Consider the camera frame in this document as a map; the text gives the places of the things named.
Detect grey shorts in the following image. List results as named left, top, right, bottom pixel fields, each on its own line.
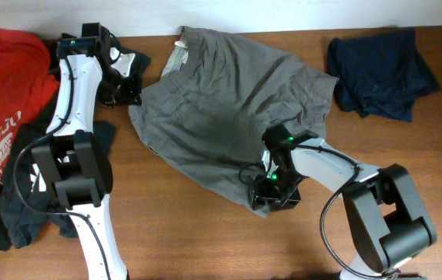
left=128, top=26, right=338, bottom=207

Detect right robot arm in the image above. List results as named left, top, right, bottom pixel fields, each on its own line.
left=249, top=124, right=437, bottom=279

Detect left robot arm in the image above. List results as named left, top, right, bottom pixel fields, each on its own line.
left=28, top=23, right=141, bottom=279

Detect red t-shirt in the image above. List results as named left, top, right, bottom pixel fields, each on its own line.
left=0, top=29, right=60, bottom=177

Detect black printed t-shirt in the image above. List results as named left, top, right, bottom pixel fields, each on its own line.
left=0, top=43, right=150, bottom=250

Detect navy blue folded garment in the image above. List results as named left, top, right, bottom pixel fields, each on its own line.
left=326, top=28, right=441, bottom=122

